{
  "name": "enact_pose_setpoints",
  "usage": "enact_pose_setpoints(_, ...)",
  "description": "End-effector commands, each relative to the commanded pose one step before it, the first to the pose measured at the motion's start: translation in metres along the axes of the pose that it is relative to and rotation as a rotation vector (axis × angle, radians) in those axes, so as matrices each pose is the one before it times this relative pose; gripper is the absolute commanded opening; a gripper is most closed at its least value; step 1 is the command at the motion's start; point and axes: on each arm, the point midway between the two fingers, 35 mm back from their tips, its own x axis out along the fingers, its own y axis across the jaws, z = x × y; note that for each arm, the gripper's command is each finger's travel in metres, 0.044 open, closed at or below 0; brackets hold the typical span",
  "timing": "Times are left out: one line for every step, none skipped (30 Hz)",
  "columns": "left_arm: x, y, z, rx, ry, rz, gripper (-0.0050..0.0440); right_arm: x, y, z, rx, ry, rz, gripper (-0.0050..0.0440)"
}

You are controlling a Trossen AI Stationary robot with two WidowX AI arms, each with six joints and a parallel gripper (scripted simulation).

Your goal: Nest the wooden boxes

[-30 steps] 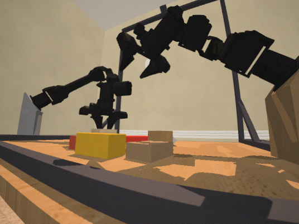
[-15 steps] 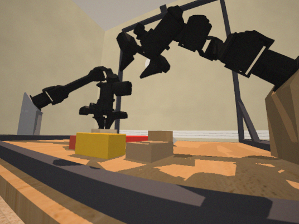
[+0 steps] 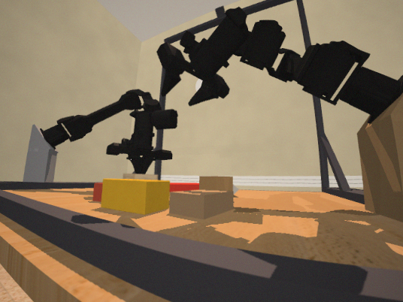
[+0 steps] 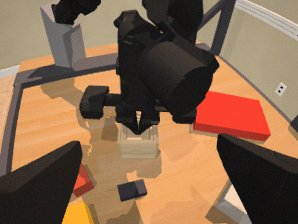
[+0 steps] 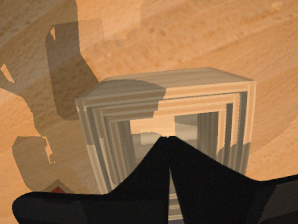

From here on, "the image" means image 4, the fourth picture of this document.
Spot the red-brown block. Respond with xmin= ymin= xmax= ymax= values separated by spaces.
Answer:
xmin=73 ymin=163 xmax=94 ymax=197

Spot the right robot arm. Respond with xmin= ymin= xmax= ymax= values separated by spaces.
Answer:
xmin=51 ymin=0 xmax=220 ymax=116

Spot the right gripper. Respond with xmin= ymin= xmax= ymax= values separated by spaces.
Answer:
xmin=79 ymin=69 xmax=197 ymax=135

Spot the yellow rectangular block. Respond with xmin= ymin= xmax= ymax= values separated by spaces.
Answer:
xmin=62 ymin=202 xmax=94 ymax=224

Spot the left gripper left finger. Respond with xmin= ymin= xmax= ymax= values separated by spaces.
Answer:
xmin=0 ymin=140 xmax=83 ymax=224

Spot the red flat rectangular slab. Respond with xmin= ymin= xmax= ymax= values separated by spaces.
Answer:
xmin=193 ymin=91 xmax=271 ymax=141

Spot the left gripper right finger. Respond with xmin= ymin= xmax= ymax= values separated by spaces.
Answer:
xmin=216 ymin=133 xmax=298 ymax=224

